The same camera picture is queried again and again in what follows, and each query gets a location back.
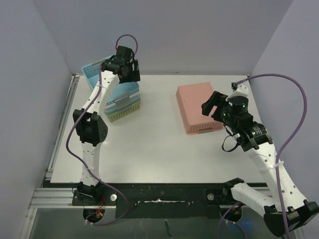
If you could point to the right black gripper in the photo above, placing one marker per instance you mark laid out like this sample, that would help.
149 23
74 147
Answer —
218 105

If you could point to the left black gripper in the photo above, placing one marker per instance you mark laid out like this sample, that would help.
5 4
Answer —
133 76

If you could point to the pink plastic basket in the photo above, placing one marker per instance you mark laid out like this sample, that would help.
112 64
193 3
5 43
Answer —
189 100

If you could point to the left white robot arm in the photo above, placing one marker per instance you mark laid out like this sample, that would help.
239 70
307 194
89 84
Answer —
89 125

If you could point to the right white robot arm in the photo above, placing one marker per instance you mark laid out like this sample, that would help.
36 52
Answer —
287 208

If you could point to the blue plastic basket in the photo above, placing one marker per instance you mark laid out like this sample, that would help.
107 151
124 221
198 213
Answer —
121 91

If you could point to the white plastic basket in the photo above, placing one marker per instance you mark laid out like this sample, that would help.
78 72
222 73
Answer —
121 105

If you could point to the green plastic basket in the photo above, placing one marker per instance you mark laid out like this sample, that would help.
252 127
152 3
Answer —
118 115

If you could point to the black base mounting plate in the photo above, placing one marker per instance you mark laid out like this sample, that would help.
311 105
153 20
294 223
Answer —
154 201

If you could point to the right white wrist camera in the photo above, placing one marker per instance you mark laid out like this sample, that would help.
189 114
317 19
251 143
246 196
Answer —
239 90

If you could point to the aluminium frame rail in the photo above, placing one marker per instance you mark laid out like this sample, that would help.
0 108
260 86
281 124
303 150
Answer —
54 198

